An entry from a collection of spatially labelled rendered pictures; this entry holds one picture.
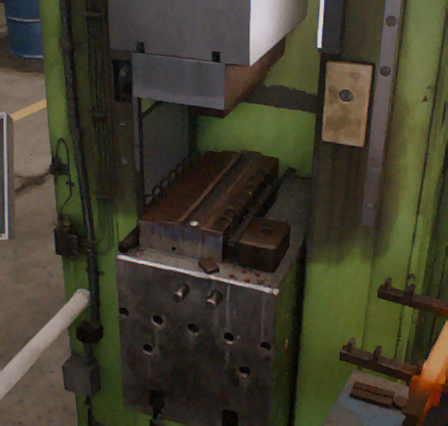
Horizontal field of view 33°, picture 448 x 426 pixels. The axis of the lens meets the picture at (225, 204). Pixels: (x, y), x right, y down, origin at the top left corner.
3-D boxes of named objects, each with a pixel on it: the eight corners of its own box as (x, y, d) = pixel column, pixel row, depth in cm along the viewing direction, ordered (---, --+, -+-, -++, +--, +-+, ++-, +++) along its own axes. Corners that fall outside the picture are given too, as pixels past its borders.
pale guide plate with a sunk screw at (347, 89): (362, 147, 156) (371, 68, 148) (320, 141, 159) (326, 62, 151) (364, 144, 158) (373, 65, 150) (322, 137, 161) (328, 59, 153)
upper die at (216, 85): (224, 110, 150) (225, 63, 146) (133, 97, 156) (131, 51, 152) (284, 54, 185) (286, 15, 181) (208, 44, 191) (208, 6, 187)
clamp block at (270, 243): (274, 274, 163) (276, 248, 160) (237, 266, 166) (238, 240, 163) (290, 247, 173) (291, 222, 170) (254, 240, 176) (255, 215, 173)
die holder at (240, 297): (267, 448, 178) (277, 291, 157) (122, 407, 190) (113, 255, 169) (325, 317, 225) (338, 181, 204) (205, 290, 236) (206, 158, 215)
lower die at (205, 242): (221, 263, 167) (222, 229, 163) (139, 245, 173) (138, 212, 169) (277, 184, 202) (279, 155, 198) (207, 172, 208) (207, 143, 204)
